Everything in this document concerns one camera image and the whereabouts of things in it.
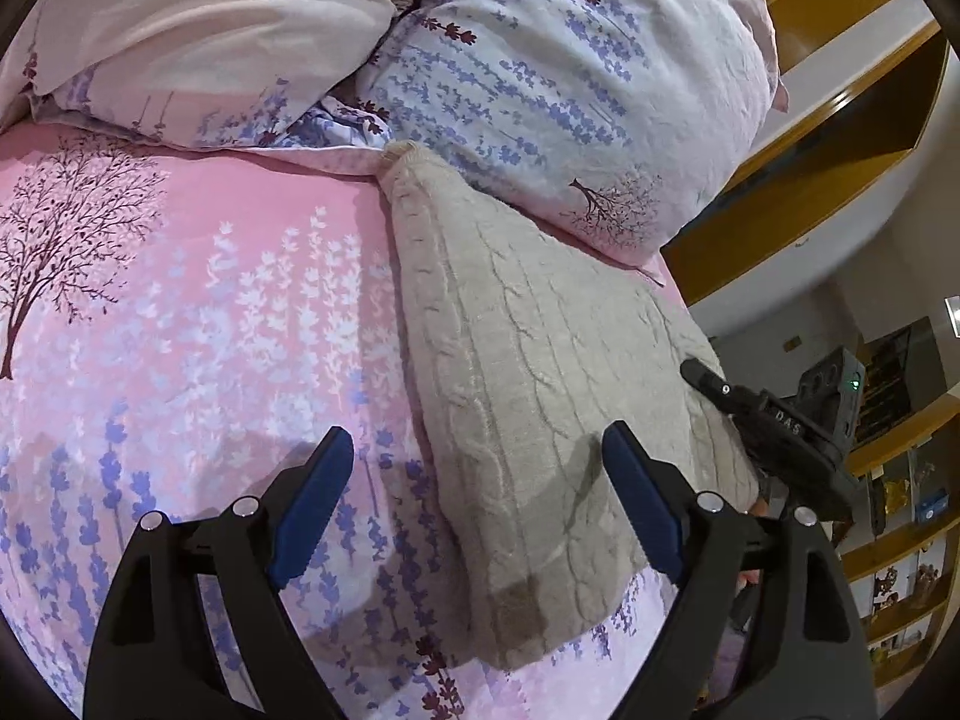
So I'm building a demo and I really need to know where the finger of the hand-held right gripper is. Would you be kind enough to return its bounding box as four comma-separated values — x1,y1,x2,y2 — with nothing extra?
680,358,760,422

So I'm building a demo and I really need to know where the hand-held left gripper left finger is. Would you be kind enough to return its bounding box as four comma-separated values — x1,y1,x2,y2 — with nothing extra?
84,426,355,720

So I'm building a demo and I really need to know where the yellow wooden shelf unit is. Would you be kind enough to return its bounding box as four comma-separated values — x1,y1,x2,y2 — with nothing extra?
660,0,960,691

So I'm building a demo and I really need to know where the light blue floral pillow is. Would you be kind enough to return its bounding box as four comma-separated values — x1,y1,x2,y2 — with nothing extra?
352,0,790,269

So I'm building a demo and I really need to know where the pink floral bed sheet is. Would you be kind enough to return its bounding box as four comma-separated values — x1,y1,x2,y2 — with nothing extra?
0,124,751,720

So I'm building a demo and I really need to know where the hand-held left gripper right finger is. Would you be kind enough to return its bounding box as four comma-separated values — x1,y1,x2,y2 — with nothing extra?
602,420,878,720

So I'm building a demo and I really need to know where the pale pink floral pillow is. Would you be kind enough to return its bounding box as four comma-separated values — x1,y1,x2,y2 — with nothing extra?
0,0,466,151

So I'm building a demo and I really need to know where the beige cable-knit sweater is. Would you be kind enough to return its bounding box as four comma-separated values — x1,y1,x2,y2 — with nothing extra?
379,141,762,672

